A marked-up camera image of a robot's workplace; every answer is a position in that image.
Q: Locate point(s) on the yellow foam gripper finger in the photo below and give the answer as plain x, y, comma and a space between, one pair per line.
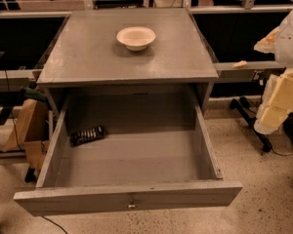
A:
282, 94
273, 117

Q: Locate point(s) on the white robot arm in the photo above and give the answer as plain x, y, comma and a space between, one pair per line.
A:
280, 43

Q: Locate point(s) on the open grey wooden drawer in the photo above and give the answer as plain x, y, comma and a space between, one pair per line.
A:
156, 152

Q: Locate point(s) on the grey wooden cabinet counter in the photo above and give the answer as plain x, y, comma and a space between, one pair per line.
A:
87, 52

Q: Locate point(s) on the small metal drawer knob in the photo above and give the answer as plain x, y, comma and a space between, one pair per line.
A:
131, 205

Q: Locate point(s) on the small yellow foam scrap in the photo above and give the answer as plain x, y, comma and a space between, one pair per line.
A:
239, 64

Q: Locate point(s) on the white ceramic bowl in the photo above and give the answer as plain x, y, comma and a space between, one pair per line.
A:
136, 38

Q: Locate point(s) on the grey side rail shelf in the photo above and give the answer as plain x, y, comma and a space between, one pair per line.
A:
249, 72

